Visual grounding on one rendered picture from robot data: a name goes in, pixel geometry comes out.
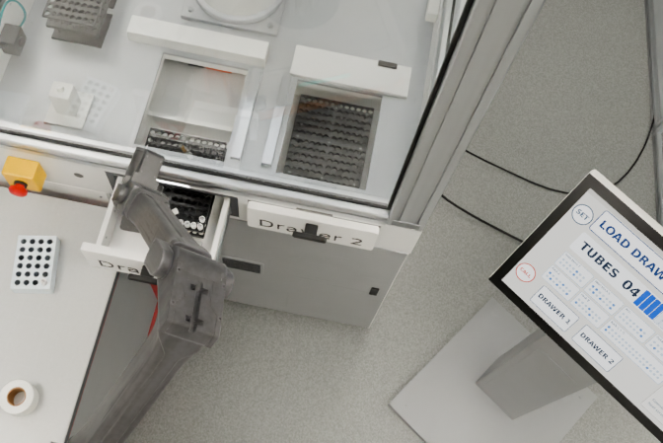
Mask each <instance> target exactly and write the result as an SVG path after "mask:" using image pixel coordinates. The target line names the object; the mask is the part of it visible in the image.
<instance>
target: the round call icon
mask: <svg viewBox="0 0 663 443"><path fill-rule="evenodd" d="M511 273H512V274H513V275H514V276H516V277H517V278H518V279H519V280H520V281H521V282H522V283H523V284H524V285H525V286H526V287H528V286H529V285H530V284H531V283H532V282H533V281H534V280H535V279H536V278H537V277H538V276H539V275H540V274H541V273H540V272H539V271H538V270H537V269H536V268H534V267H533V266H532V265H531V264H530V263H529V262H528V261H527V260H526V259H525V258H523V259H522V260H521V261H520V262H519V264H518V265H517V266H516V267H515V268H514V269H513V270H512V271H511Z"/></svg>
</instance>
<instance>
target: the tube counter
mask: <svg viewBox="0 0 663 443"><path fill-rule="evenodd" d="M615 289H617V290H618V291H619V292H620V293H621V294H622V295H623V296H624V297H625V298H627V299H628V300H629V301H630V303H631V304H632V305H633V306H634V307H636V308H637V309H638V310H639V311H640V312H641V313H642V314H643V315H644V316H646V317H647V318H648V319H649V320H650V321H651V322H652V323H653V324H654V325H655V326H657V327H658V328H659V329H660V330H661V331H662V332H663V301H661V300H660V299H659V298H658V297H657V296H656V295H655V294H654V293H652V292H651V291H650V290H649V289H648V288H647V287H646V286H645V285H643V284H642V283H641V282H640V281H639V280H638V279H637V278H636V277H635V276H633V275H632V274H630V275H629V276H628V277H627V278H626V279H625V280H624V281H623V282H622V283H620V284H619V285H618V286H617V287H616V288H615Z"/></svg>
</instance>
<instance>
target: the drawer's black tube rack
mask: <svg viewBox="0 0 663 443"><path fill-rule="evenodd" d="M162 186H163V187H164V188H163V193H164V194H165V195H166V196H167V197H168V199H169V203H170V208H171V210H173V209H175V208H176V209H177V210H178V212H179V213H178V214H176V216H177V217H178V219H182V220H184V221H189V222H195V223H197V224H203V225H206V226H205V227H204V230H203V233H204V234H203V235H199V233H196V234H193V233H192V231H190V232H189V233H190V234H191V235H192V236H193V237H196V238H201V239H204V236H205V232H206V228H207V225H208V221H209V217H210V213H211V210H212V206H213V202H214V198H215V195H213V194H208V193H203V192H198V191H193V190H188V189H183V188H178V187H173V186H168V185H162ZM200 216H204V217H205V222H204V223H201V222H200V221H199V217H200Z"/></svg>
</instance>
